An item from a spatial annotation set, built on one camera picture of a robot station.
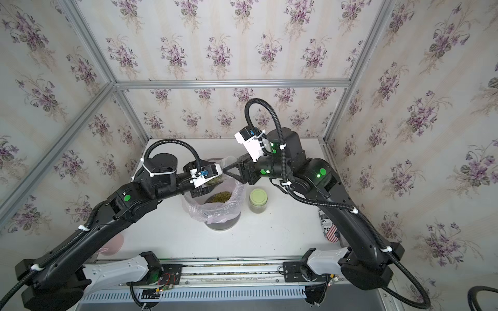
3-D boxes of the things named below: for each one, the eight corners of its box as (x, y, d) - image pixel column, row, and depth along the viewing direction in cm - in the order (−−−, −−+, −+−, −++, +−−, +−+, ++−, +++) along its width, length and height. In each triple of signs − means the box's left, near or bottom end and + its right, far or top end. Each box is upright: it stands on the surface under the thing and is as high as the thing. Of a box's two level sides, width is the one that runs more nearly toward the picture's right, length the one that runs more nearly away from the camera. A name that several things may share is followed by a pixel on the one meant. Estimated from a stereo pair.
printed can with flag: (325, 242, 83) (327, 240, 80) (318, 211, 92) (319, 208, 89) (339, 242, 83) (342, 240, 80) (330, 211, 92) (332, 208, 89)
